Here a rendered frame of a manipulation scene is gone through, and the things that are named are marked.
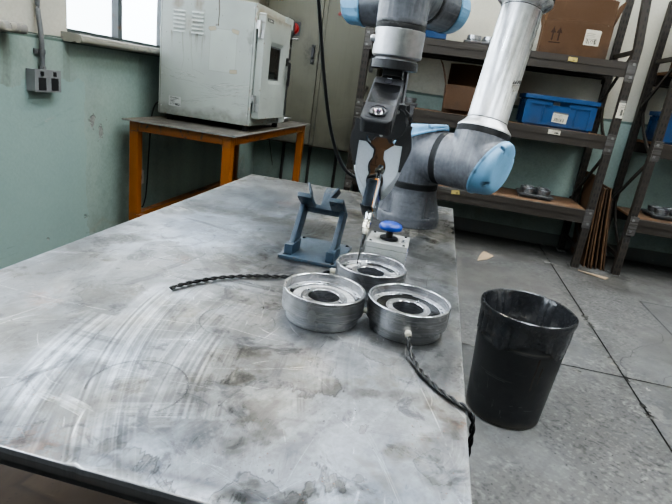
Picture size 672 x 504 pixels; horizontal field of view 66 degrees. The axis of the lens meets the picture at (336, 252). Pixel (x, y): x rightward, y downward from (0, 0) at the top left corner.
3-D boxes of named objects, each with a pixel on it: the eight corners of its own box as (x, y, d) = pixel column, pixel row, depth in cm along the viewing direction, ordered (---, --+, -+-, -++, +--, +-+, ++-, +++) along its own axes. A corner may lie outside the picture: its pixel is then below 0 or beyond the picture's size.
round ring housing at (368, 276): (404, 284, 82) (409, 260, 80) (399, 309, 72) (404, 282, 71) (340, 272, 83) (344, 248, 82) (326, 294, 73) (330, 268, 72)
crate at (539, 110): (580, 130, 412) (587, 102, 405) (592, 133, 376) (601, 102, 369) (513, 121, 419) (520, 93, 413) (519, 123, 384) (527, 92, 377)
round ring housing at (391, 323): (365, 305, 72) (370, 278, 71) (440, 317, 71) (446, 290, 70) (361, 339, 62) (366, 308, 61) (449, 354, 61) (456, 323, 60)
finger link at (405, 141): (410, 172, 81) (414, 114, 79) (409, 173, 80) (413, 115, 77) (380, 170, 82) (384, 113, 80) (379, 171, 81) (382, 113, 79)
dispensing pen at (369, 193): (346, 255, 78) (371, 157, 82) (349, 263, 82) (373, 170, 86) (361, 258, 77) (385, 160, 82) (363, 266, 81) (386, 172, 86)
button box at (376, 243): (403, 273, 87) (408, 245, 85) (362, 265, 88) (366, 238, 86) (406, 259, 94) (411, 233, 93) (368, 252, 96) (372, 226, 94)
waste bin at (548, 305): (555, 447, 179) (590, 336, 166) (458, 424, 184) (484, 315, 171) (538, 394, 211) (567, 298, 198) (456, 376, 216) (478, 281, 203)
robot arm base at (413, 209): (378, 208, 132) (385, 170, 129) (437, 219, 130) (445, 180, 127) (370, 221, 118) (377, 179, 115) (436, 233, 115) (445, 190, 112)
